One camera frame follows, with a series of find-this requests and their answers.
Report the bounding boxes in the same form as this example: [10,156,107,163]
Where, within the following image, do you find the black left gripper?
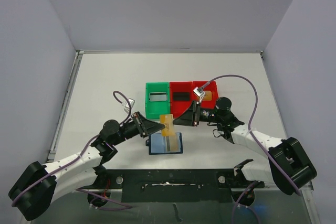
[112,111,165,145]

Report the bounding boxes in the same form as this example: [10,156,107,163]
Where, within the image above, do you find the blue leather card holder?
[145,132,183,155]

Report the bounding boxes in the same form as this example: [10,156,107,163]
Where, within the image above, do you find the gold VIP card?
[160,114,176,136]

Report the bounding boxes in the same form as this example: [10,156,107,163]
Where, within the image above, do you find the gold card sleeve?
[203,90,212,101]

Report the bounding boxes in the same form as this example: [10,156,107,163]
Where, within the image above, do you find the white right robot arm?
[173,97,317,195]

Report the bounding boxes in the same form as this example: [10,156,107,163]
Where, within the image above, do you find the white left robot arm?
[8,112,165,221]

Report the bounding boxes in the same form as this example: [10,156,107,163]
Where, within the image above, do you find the black card in red bin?
[173,92,191,102]

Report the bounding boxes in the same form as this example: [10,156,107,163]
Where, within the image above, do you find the silver card in green bin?
[149,92,167,102]

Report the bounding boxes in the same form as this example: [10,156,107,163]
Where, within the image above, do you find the gold striped card in sleeve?
[165,135,181,153]

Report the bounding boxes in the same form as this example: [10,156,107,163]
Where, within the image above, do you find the red plastic bin middle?
[170,81,194,118]

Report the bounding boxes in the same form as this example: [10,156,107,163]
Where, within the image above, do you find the red plastic bin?
[170,81,194,118]
[193,81,219,108]

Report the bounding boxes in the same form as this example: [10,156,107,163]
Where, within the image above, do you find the green plastic bin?
[145,82,170,120]

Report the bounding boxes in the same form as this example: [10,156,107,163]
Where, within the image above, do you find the red plastic bin right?
[193,81,219,108]

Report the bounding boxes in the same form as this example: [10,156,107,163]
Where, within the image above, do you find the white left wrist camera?
[122,98,135,113]

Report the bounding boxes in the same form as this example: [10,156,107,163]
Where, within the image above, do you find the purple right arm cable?
[201,74,302,224]

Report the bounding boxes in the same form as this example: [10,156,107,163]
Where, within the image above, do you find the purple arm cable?
[12,91,134,211]
[201,74,302,224]

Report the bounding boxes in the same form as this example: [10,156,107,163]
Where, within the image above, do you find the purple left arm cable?
[12,91,134,211]

